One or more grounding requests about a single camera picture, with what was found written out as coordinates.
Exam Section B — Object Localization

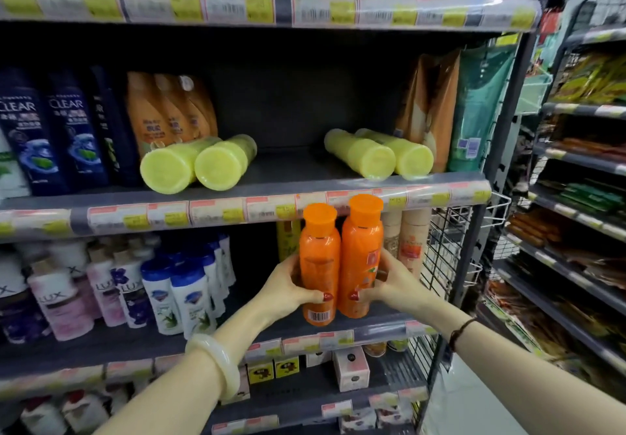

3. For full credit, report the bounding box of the person's left hand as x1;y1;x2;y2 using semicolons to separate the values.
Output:
254;252;335;326

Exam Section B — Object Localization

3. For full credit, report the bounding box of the person's right hand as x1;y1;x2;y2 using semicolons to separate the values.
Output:
348;249;444;326

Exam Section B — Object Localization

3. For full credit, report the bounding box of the orange bottle with barcode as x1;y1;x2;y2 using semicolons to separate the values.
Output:
299;203;341;327

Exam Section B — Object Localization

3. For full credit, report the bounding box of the orange bottle with red label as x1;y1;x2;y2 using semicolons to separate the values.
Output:
337;194;385;319

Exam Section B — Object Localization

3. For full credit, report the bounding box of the person's right forearm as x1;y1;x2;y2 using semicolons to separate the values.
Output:
426;297;626;435

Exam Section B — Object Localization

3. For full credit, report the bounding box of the person's left forearm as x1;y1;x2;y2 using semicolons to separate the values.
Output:
93;298;276;435

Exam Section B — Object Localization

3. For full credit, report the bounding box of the yellow bottle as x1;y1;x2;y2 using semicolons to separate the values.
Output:
276;219;302;263

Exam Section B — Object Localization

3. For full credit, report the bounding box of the beige bottle with red label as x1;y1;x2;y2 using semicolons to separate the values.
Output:
398;208;433;282

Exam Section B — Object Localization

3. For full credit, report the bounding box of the white pink box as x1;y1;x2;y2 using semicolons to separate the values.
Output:
332;346;371;393

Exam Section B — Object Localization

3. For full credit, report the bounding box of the yellow black small box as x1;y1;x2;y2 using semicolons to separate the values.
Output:
246;360;275;386
273;356;300;380

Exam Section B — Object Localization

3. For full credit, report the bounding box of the white jade bangle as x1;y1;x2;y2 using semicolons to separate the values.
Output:
184;334;242;401

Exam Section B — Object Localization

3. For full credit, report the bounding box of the white red patterned box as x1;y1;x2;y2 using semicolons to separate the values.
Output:
376;402;415;429
339;407;378;434

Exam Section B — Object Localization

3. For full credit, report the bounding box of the row of blue-capped white bottles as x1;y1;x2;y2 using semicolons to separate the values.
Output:
140;233;237;341

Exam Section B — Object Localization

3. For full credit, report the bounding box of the yellow-green bottle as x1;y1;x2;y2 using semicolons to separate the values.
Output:
139;136;224;195
324;128;397;181
194;134;258;192
354;127;435;180

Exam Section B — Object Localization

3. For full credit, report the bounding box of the white bottle with purple flower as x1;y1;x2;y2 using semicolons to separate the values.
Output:
111;248;156;330

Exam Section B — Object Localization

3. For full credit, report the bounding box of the grey metal shelf unit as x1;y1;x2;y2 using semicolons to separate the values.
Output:
0;0;559;435

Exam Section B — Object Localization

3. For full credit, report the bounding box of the orange-brown refill pouch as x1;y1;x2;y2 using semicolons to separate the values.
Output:
394;50;461;174

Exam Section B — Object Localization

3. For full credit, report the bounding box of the pink body wash bottle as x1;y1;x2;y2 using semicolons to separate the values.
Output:
26;258;95;342
86;247;126;328

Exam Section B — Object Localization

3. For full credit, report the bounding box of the teal refill pouch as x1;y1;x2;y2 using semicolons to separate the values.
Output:
447;44;517;174

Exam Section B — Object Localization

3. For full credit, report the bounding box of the orange shampoo bottle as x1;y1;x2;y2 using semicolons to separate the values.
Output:
126;71;173;158
154;74;197;143
177;75;219;138

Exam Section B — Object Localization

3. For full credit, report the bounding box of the grey snack shelf rack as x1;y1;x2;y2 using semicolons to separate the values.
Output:
482;0;626;386

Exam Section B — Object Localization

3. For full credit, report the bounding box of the white bottle with red cap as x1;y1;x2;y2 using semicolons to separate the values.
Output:
20;397;67;435
61;390;109;433

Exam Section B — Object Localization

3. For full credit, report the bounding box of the dark blue shampoo bottle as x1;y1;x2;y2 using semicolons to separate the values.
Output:
47;70;110;191
0;68;70;197
90;65;143;189

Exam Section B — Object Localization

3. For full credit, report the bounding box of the green plastic basket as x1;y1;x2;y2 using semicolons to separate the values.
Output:
514;72;554;116

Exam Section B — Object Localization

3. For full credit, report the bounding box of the dark purple bottle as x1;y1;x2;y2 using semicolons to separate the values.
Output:
0;295;52;346

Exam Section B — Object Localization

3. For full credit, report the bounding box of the wire mesh side panel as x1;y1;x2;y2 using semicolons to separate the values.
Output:
420;192;512;304

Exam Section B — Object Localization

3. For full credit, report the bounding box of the brown cord bracelet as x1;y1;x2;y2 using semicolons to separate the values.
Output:
448;317;479;353

